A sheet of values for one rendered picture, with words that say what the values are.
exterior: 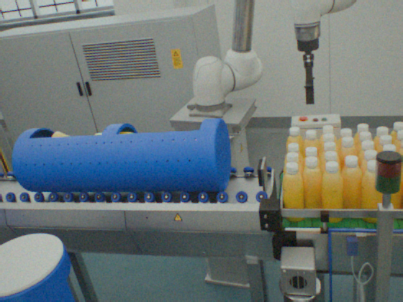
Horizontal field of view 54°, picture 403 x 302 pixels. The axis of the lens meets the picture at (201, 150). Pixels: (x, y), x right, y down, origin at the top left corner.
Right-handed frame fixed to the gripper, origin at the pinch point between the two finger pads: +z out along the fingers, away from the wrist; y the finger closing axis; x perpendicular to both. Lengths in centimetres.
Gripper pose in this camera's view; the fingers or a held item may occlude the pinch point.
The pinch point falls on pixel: (309, 93)
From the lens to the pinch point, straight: 156.6
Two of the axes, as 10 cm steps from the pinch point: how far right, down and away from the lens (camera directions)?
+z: 1.5, 8.9, 4.3
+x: 9.6, -0.3, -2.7
